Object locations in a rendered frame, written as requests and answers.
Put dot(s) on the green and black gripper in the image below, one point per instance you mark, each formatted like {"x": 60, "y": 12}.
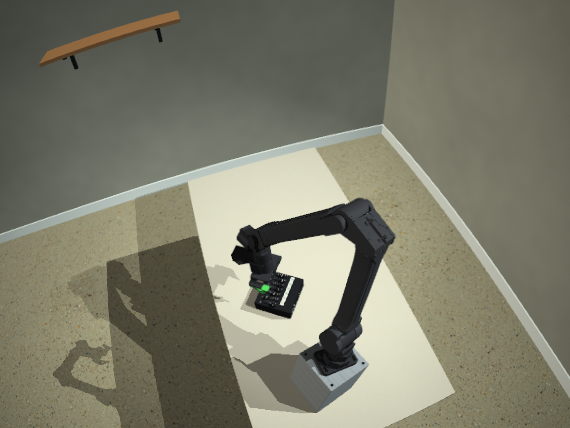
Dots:
{"x": 266, "y": 272}

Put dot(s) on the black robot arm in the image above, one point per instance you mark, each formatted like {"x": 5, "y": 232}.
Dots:
{"x": 358, "y": 222}

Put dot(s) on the black lighting desk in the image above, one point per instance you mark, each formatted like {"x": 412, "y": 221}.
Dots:
{"x": 285, "y": 296}

